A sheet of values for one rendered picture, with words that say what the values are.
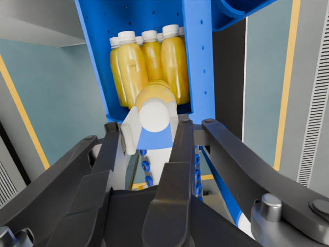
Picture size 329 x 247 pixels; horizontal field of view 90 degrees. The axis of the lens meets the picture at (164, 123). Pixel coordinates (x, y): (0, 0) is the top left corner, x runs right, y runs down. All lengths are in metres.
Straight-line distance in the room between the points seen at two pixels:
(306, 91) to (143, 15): 1.76
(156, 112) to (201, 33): 0.20
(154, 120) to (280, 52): 1.71
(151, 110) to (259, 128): 1.77
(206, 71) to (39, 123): 1.83
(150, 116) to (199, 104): 0.16
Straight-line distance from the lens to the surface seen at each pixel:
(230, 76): 1.50
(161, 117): 0.20
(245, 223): 0.87
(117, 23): 0.56
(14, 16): 0.97
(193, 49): 0.33
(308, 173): 2.55
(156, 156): 0.71
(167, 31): 0.43
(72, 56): 1.71
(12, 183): 2.25
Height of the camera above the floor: 1.53
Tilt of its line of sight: 70 degrees down
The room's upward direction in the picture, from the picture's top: 177 degrees clockwise
